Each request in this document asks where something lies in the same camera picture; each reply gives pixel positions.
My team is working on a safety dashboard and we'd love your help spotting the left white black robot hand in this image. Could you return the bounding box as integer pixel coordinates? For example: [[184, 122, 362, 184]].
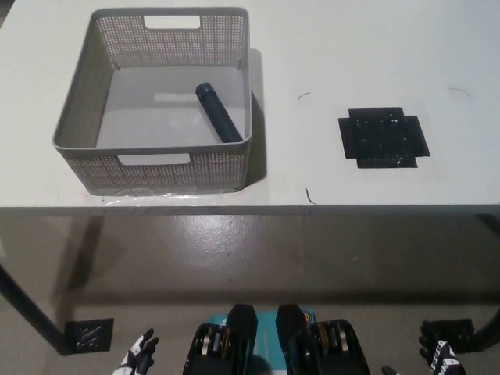
[[111, 327, 160, 375]]

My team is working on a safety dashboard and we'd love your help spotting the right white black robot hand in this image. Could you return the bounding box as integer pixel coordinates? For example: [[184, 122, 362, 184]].
[[380, 320, 461, 375]]

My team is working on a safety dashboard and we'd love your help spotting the dark blue electric screwdriver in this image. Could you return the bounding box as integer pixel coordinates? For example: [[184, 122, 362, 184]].
[[195, 81, 243, 144]]

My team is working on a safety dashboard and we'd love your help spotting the black floor tape marker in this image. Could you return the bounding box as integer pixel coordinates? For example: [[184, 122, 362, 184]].
[[64, 318, 115, 352], [425, 319, 476, 347]]

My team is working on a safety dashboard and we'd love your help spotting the black robot body block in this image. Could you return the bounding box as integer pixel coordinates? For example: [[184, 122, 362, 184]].
[[182, 303, 259, 375], [275, 303, 370, 375]]

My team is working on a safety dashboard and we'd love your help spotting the black table leg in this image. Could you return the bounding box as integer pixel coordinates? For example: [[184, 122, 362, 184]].
[[0, 265, 75, 355]]

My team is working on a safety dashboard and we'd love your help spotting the clear adhesive tape strip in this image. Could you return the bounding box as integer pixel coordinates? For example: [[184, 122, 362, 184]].
[[80, 189, 220, 207]]

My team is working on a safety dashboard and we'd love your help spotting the black square mat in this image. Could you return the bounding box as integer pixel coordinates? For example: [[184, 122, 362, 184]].
[[337, 105, 431, 170]]

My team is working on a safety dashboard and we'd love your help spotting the grey perforated plastic basket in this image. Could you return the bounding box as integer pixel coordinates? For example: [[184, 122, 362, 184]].
[[51, 5, 253, 196]]

